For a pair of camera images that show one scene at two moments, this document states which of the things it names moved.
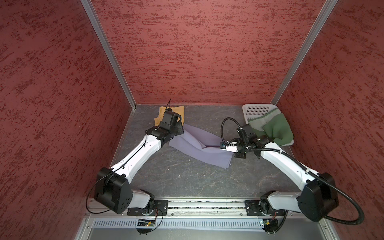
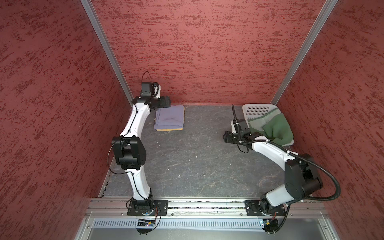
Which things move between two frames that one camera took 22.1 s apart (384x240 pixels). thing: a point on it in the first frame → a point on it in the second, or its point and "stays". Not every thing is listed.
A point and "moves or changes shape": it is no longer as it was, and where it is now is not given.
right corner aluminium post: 304,51 stays
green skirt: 274,125 stays
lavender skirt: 203,144 moves or changes shape
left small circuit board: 143,222 stays
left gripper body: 177,130 → 160,103
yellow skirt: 179,110 moves or changes shape
